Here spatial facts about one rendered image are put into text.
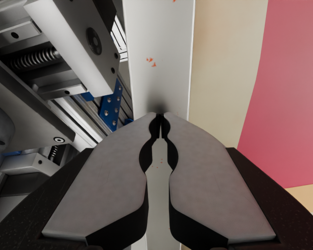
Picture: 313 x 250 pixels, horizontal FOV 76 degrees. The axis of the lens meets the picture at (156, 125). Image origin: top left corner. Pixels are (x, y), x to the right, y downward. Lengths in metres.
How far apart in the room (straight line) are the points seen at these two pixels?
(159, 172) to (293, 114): 0.12
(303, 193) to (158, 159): 0.18
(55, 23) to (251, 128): 0.22
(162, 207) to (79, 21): 0.22
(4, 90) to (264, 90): 0.26
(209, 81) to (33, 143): 0.30
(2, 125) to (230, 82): 0.27
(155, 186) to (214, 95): 0.09
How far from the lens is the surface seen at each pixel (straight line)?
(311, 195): 0.29
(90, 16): 0.31
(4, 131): 0.32
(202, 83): 0.17
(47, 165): 0.52
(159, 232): 0.23
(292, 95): 0.20
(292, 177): 0.26
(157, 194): 0.18
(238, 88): 0.17
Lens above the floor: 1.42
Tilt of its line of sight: 36 degrees down
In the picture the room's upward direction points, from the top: 179 degrees counter-clockwise
